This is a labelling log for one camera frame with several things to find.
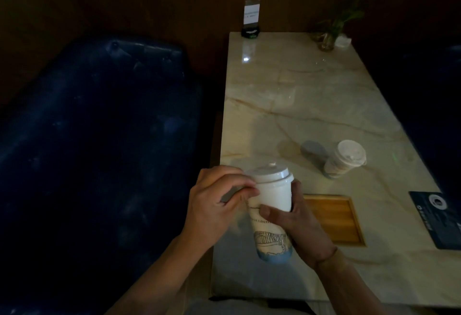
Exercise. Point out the person's right hand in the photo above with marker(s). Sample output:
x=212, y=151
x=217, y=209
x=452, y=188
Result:
x=306, y=228

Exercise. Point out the person's left hand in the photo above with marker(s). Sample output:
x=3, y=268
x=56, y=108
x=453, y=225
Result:
x=207, y=214

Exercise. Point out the person's left thumb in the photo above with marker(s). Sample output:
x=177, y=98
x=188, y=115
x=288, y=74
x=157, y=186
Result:
x=242, y=198

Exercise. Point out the person's right thumb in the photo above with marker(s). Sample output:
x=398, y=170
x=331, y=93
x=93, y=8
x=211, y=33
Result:
x=275, y=214

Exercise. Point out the white printed paper cup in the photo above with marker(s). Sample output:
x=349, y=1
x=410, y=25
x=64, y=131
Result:
x=272, y=214

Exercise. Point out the person's left forearm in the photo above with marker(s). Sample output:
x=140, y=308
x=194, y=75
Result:
x=162, y=278

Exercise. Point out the person's right forearm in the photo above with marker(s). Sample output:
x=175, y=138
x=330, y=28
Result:
x=349, y=286

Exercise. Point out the wooden tray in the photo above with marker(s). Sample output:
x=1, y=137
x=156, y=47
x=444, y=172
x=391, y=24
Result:
x=335, y=219

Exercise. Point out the white lidded paper cup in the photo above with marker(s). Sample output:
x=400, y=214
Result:
x=344, y=159

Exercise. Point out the dark blue sofa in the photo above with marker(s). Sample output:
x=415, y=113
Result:
x=93, y=167

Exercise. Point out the dark printed card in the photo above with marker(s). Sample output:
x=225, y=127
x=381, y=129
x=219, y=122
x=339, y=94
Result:
x=437, y=217

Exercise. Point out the acrylic table sign stand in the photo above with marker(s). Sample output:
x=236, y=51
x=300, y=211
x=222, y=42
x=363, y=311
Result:
x=251, y=19

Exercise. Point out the small white card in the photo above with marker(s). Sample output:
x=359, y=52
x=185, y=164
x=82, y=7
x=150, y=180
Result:
x=343, y=41

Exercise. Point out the glass vase with green plant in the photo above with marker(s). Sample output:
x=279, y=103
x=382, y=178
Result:
x=333, y=30

